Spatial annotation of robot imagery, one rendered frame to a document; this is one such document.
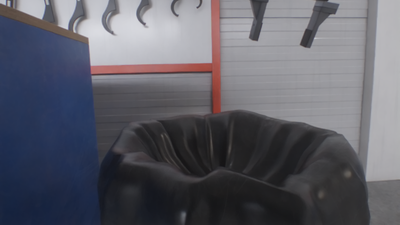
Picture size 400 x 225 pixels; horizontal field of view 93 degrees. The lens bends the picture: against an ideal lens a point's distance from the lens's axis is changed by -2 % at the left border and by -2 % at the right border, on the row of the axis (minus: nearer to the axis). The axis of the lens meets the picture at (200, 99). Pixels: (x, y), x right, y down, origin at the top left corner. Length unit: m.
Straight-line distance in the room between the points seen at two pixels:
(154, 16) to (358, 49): 1.45
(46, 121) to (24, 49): 0.18
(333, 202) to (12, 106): 0.58
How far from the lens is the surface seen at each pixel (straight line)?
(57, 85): 0.66
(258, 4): 0.47
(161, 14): 1.40
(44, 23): 0.65
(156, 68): 1.34
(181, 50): 1.34
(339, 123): 1.77
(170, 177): 0.26
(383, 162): 2.00
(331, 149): 0.38
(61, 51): 0.69
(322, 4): 0.53
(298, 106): 1.58
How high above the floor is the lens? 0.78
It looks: 6 degrees down
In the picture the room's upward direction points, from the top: 1 degrees counter-clockwise
